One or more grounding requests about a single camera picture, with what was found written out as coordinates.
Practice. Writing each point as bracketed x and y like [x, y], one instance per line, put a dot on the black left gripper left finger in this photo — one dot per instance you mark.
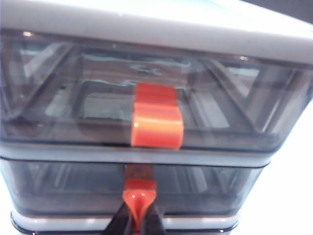
[119, 222]

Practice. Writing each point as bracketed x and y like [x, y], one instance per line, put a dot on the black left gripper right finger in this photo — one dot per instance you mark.
[152, 222]

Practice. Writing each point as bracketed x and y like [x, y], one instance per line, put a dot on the white three-drawer cabinet frame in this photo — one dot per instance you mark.
[146, 27]

